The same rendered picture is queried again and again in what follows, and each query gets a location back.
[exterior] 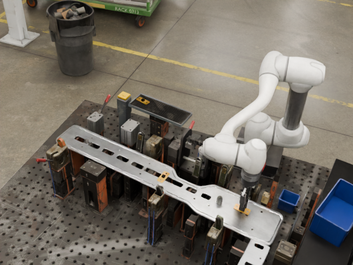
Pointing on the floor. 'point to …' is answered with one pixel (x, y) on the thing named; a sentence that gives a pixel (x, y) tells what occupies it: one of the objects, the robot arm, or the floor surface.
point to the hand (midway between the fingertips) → (243, 204)
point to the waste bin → (72, 35)
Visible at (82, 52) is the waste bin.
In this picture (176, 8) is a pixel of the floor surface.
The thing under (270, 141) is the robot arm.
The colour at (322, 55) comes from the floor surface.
